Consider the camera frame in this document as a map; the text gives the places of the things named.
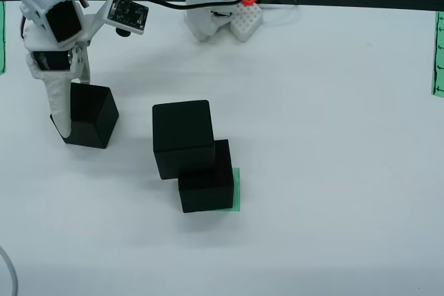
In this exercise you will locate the green striped square sheet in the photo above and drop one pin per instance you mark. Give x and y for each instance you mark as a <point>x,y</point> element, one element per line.
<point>237,192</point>

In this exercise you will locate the black plastic cube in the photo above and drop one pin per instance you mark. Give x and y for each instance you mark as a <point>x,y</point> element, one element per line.
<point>208,192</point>
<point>184,136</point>
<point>93,119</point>

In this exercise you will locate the green paper strip with arrows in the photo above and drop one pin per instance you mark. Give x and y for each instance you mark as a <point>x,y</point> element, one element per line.
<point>438,53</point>

